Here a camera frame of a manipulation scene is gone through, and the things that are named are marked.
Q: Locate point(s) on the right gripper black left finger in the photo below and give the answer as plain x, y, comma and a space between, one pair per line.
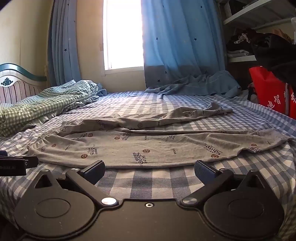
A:
84, 181

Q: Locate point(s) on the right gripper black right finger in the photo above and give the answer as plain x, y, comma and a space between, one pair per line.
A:
214, 181

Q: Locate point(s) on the grey printed pants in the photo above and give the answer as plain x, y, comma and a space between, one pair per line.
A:
148, 141

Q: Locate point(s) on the green checkered folded quilt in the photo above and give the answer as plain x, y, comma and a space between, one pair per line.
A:
38, 109

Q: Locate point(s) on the striped headboard with teal trim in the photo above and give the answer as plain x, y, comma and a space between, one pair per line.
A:
17, 83

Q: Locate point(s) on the red bag with white characters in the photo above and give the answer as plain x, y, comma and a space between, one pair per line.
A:
273, 93

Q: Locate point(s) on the blue star curtain left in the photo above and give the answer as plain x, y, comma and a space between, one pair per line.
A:
63, 65

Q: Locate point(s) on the blue star curtain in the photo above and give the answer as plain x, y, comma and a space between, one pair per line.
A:
184, 50
63, 65

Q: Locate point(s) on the blue star curtain right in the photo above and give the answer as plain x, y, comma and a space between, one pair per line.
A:
184, 50

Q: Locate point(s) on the dark clothes pile on shelf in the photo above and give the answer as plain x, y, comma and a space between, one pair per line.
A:
239, 45

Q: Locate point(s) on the black garment hanging at right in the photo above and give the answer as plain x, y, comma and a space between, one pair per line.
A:
275, 54

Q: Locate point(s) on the bright window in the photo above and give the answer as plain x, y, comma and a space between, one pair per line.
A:
122, 34

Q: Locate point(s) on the white wardrobe shelves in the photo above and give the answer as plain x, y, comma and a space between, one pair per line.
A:
257, 15

